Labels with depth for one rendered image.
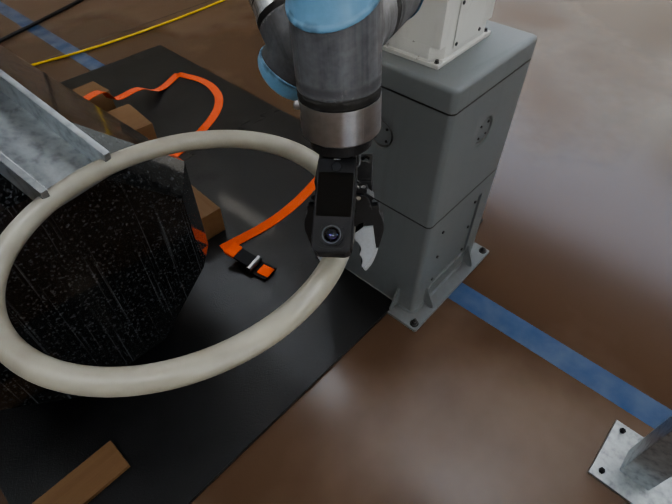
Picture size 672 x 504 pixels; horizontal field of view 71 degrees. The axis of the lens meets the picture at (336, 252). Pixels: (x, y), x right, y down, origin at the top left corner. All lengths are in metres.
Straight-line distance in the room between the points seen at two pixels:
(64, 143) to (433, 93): 0.76
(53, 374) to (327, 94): 0.39
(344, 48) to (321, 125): 0.08
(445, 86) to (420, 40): 0.14
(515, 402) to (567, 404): 0.16
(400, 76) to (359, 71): 0.72
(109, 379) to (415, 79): 0.92
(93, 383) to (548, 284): 1.65
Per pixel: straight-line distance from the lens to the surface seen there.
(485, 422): 1.56
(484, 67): 1.25
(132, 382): 0.52
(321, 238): 0.52
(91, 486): 1.55
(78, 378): 0.55
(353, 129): 0.51
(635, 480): 1.64
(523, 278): 1.92
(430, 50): 1.21
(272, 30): 0.67
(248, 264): 1.80
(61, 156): 0.91
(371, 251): 0.64
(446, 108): 1.16
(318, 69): 0.48
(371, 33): 0.48
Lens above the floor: 1.38
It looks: 48 degrees down
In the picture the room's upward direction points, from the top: straight up
